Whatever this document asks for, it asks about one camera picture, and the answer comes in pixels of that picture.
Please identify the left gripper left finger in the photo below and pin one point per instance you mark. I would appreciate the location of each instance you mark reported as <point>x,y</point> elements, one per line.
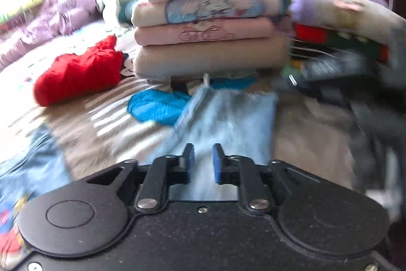
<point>164,172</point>

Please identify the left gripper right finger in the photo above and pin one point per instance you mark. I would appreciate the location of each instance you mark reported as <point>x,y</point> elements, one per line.
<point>242,172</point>

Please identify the blue denim jacket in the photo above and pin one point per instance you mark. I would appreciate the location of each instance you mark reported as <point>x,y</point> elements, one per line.
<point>95,212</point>

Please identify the striped colourful clothes pile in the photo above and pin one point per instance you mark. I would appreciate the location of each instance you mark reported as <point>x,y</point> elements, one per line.
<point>310,43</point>

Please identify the Mickey Mouse bed blanket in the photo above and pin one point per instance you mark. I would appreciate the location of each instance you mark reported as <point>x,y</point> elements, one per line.
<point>96,131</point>

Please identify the purple floral folded garment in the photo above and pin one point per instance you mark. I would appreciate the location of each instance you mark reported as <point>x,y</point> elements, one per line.
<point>370,19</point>

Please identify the beige folded garment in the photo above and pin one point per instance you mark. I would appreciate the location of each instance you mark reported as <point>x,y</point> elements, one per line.
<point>194,59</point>

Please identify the red knit sweater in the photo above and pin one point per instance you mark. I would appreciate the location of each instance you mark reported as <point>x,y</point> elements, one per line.
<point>73,76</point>

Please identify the pink folded garment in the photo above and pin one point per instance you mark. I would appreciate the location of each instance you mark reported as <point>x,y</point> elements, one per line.
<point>205,31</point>

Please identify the purple crumpled duvet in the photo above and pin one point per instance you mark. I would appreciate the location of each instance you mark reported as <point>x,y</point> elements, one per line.
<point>55,18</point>

